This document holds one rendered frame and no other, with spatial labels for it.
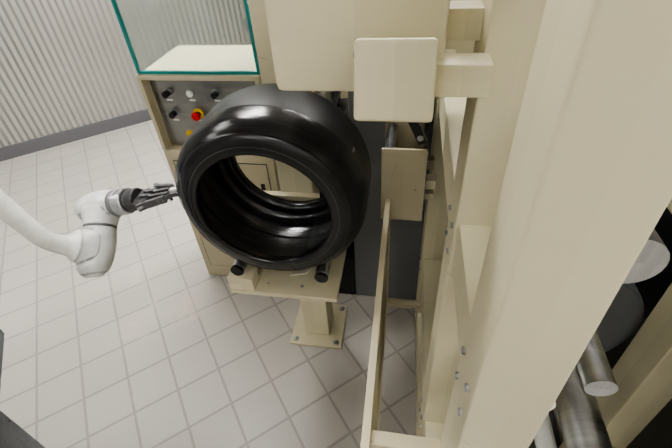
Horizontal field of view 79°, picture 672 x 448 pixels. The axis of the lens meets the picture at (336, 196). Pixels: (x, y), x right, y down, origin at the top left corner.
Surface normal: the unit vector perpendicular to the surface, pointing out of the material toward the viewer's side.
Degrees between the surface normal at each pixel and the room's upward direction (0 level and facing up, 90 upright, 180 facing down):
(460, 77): 90
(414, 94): 72
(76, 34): 90
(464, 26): 90
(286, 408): 0
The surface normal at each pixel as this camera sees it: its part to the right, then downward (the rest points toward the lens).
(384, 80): -0.17, 0.34
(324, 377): -0.06, -0.79
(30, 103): 0.51, 0.51
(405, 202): -0.15, 0.62
